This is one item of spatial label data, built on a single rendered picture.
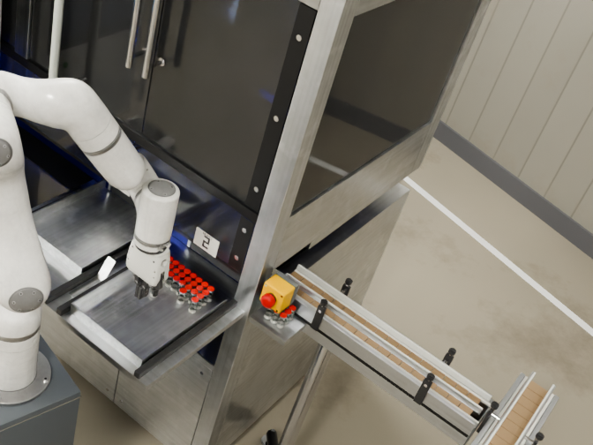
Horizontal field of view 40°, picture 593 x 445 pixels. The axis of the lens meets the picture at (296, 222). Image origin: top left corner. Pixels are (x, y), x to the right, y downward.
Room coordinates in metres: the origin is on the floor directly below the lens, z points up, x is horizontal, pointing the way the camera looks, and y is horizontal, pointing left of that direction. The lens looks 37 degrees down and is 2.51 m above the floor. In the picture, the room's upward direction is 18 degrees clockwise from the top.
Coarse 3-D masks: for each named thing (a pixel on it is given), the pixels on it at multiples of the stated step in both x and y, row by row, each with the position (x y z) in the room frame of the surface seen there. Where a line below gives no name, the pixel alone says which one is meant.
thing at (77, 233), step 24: (96, 192) 2.00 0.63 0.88; (48, 216) 1.82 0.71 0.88; (72, 216) 1.85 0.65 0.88; (96, 216) 1.89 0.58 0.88; (120, 216) 1.92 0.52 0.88; (48, 240) 1.72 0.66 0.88; (72, 240) 1.75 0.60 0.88; (96, 240) 1.79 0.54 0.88; (120, 240) 1.82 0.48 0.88; (72, 264) 1.64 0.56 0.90; (96, 264) 1.68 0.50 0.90
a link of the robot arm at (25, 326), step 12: (0, 312) 1.21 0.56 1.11; (12, 312) 1.22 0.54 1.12; (36, 312) 1.25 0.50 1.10; (0, 324) 1.20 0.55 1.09; (12, 324) 1.20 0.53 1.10; (24, 324) 1.21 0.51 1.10; (36, 324) 1.24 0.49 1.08; (0, 336) 1.19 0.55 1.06; (12, 336) 1.20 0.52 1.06; (24, 336) 1.21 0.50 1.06
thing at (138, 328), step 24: (96, 288) 1.57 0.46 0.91; (120, 288) 1.63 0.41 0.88; (168, 288) 1.69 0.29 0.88; (72, 312) 1.49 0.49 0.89; (96, 312) 1.52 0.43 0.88; (120, 312) 1.54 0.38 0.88; (144, 312) 1.57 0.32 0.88; (168, 312) 1.60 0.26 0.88; (120, 336) 1.46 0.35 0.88; (144, 336) 1.49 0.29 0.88; (168, 336) 1.51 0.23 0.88; (144, 360) 1.39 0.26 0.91
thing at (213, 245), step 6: (198, 228) 1.79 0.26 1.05; (198, 234) 1.78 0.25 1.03; (204, 234) 1.78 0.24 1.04; (198, 240) 1.78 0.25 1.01; (210, 240) 1.77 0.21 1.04; (216, 240) 1.76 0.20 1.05; (210, 246) 1.76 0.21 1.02; (216, 246) 1.76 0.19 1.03; (210, 252) 1.76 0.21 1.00; (216, 252) 1.75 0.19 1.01
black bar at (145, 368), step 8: (232, 304) 1.69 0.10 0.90; (216, 312) 1.64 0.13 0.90; (224, 312) 1.65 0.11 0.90; (208, 320) 1.60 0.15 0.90; (216, 320) 1.63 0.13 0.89; (192, 328) 1.55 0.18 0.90; (200, 328) 1.56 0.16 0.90; (184, 336) 1.52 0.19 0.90; (192, 336) 1.53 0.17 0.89; (176, 344) 1.48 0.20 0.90; (184, 344) 1.51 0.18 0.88; (160, 352) 1.44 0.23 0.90; (168, 352) 1.44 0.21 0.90; (152, 360) 1.40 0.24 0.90; (160, 360) 1.42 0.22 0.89; (144, 368) 1.37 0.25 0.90; (152, 368) 1.39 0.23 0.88; (136, 376) 1.35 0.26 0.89
